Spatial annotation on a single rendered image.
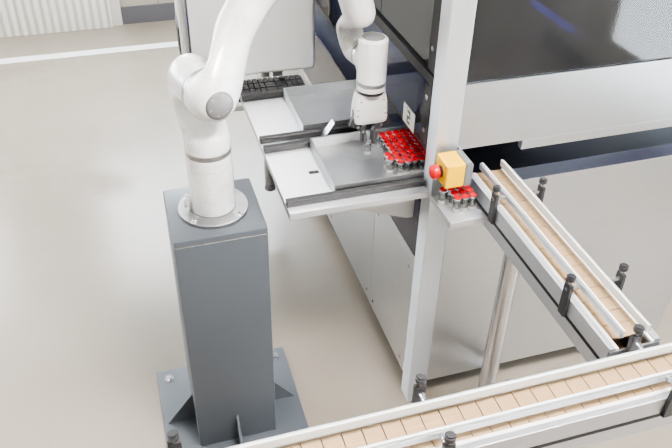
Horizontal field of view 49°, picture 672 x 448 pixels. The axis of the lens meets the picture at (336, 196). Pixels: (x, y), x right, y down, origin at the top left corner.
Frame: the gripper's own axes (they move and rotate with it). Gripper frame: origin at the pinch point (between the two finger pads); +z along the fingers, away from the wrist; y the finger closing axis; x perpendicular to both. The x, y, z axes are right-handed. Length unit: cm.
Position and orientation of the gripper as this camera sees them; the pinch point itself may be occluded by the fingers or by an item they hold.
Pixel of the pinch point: (368, 136)
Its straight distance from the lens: 221.0
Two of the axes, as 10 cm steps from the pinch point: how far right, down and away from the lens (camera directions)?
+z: -0.2, 8.2, 5.8
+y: -9.6, 1.5, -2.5
